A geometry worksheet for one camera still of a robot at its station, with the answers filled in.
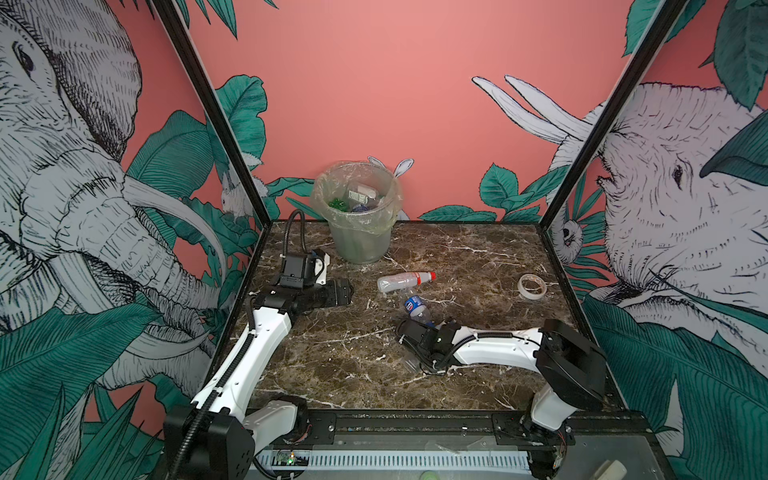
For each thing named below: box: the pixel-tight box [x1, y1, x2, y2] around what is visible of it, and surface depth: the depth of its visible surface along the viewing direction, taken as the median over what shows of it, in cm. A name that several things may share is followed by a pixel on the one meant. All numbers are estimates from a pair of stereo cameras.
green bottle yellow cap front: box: [328, 197, 349, 212], surface depth 100 cm
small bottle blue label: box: [404, 295, 435, 326], surface depth 95 cm
